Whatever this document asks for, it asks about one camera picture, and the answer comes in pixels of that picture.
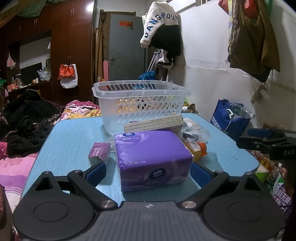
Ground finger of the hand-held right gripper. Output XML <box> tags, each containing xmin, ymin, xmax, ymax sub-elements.
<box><xmin>247</xmin><ymin>128</ymin><xmax>273</xmax><ymax>138</ymax></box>
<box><xmin>236</xmin><ymin>136</ymin><xmax>271</xmax><ymax>153</ymax></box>

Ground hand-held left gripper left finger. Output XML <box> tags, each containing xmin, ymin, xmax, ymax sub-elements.
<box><xmin>30</xmin><ymin>161</ymin><xmax>117</xmax><ymax>212</ymax></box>

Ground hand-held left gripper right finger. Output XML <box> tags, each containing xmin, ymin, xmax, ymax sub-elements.
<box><xmin>177</xmin><ymin>162</ymin><xmax>267</xmax><ymax>211</ymax></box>

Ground small purple box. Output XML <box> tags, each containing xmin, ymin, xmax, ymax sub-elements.
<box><xmin>88</xmin><ymin>142</ymin><xmax>111</xmax><ymax>164</ymax></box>

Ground orange packet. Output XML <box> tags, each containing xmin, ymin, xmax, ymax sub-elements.
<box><xmin>184</xmin><ymin>141</ymin><xmax>208</xmax><ymax>163</ymax></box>

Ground clear plastic bag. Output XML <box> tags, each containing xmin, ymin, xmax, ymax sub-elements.
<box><xmin>176</xmin><ymin>118</ymin><xmax>211</xmax><ymax>143</ymax></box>

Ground purple tissue pack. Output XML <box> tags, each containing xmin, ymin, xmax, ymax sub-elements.
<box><xmin>114</xmin><ymin>130</ymin><xmax>194</xmax><ymax>192</ymax></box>

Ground long beige box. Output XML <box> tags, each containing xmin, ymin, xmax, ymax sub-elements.
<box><xmin>124</xmin><ymin>114</ymin><xmax>184</xmax><ymax>133</ymax></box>

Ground clear plastic basket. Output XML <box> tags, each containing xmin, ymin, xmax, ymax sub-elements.
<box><xmin>92</xmin><ymin>80</ymin><xmax>191</xmax><ymax>136</ymax></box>

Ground person's right hand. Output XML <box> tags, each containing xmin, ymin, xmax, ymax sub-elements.
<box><xmin>279</xmin><ymin>167</ymin><xmax>289</xmax><ymax>197</ymax></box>

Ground clear plastic bottle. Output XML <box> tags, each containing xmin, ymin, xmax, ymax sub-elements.
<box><xmin>229</xmin><ymin>103</ymin><xmax>254</xmax><ymax>119</ymax></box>

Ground blue shopping bag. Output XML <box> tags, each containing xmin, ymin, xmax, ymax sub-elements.
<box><xmin>210</xmin><ymin>99</ymin><xmax>252</xmax><ymax>141</ymax></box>

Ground printed packets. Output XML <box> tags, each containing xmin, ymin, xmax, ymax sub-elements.
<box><xmin>251</xmin><ymin>151</ymin><xmax>296</xmax><ymax>219</ymax></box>

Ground floral blanket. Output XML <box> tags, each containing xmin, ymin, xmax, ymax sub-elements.
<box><xmin>57</xmin><ymin>100</ymin><xmax>102</xmax><ymax>126</ymax></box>

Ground pink striped blanket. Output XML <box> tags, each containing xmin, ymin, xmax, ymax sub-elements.
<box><xmin>0</xmin><ymin>141</ymin><xmax>39</xmax><ymax>210</ymax></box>

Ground black clothes pile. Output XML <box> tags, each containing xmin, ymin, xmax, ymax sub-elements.
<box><xmin>0</xmin><ymin>89</ymin><xmax>62</xmax><ymax>157</ymax></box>

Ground olive hanging bag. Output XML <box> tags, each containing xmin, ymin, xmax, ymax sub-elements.
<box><xmin>228</xmin><ymin>0</ymin><xmax>281</xmax><ymax>83</ymax></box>

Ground white plastic bag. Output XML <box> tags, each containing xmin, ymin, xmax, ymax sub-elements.
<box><xmin>60</xmin><ymin>64</ymin><xmax>78</xmax><ymax>89</ymax></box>
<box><xmin>38</xmin><ymin>69</ymin><xmax>51</xmax><ymax>81</ymax></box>

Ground orange plastic bag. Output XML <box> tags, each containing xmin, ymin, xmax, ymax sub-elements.
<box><xmin>58</xmin><ymin>64</ymin><xmax>75</xmax><ymax>80</ymax></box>

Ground blue plastic bag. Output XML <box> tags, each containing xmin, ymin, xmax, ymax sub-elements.
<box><xmin>139</xmin><ymin>71</ymin><xmax>157</xmax><ymax>80</ymax></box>

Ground black monitor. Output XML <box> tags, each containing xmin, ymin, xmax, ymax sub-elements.
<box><xmin>20</xmin><ymin>62</ymin><xmax>43</xmax><ymax>84</ymax></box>

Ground metal crutch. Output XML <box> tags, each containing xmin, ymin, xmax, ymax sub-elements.
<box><xmin>147</xmin><ymin>50</ymin><xmax>162</xmax><ymax>73</ymax></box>

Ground grey door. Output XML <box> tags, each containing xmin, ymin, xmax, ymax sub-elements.
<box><xmin>109</xmin><ymin>14</ymin><xmax>148</xmax><ymax>81</ymax></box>

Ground wooden planks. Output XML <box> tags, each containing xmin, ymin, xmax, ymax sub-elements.
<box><xmin>91</xmin><ymin>10</ymin><xmax>110</xmax><ymax>80</ymax></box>

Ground black hanging garment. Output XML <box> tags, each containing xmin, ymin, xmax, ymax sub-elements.
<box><xmin>150</xmin><ymin>24</ymin><xmax>181</xmax><ymax>56</ymax></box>

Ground red hanging bag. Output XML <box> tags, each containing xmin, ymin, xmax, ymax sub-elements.
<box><xmin>217</xmin><ymin>0</ymin><xmax>232</xmax><ymax>10</ymax></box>

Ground brown wooden wardrobe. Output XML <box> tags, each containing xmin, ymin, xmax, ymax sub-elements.
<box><xmin>0</xmin><ymin>0</ymin><xmax>96</xmax><ymax>109</ymax></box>

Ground small hanging plastic bag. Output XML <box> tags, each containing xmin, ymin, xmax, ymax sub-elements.
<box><xmin>6</xmin><ymin>53</ymin><xmax>16</xmax><ymax>70</ymax></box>

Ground white hooded sweater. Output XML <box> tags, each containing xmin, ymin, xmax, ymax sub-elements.
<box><xmin>140</xmin><ymin>1</ymin><xmax>181</xmax><ymax>48</ymax></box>

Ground green cloth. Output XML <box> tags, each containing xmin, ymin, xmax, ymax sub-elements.
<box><xmin>17</xmin><ymin>0</ymin><xmax>58</xmax><ymax>18</ymax></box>

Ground wooden wall bracket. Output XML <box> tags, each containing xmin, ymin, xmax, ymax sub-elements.
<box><xmin>250</xmin><ymin>84</ymin><xmax>269</xmax><ymax>104</ymax></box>

